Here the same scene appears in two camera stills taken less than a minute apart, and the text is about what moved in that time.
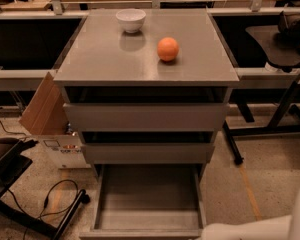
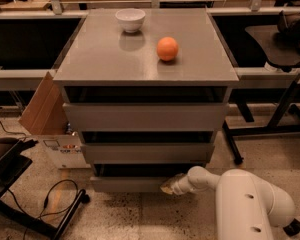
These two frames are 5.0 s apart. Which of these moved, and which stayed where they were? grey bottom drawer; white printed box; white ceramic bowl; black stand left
Moved: grey bottom drawer
Stayed: black stand left; white printed box; white ceramic bowl
